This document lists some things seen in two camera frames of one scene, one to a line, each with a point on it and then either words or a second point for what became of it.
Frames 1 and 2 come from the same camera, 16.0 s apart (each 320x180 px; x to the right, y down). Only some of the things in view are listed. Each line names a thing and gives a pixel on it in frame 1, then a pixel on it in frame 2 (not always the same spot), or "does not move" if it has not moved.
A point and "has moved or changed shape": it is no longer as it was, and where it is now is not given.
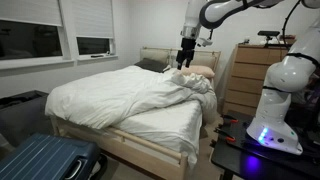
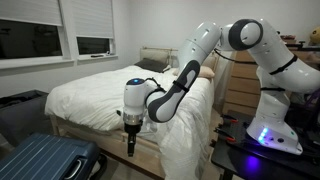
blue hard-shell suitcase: (51, 157) does not move
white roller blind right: (93, 18) does not move
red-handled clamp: (225, 117) does not move
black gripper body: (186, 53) -> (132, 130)
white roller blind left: (44, 12) does not move
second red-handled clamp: (225, 135) does not move
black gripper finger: (179, 65) -> (130, 149)
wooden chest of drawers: (247, 77) does not move
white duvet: (95, 98) has moved or changed shape
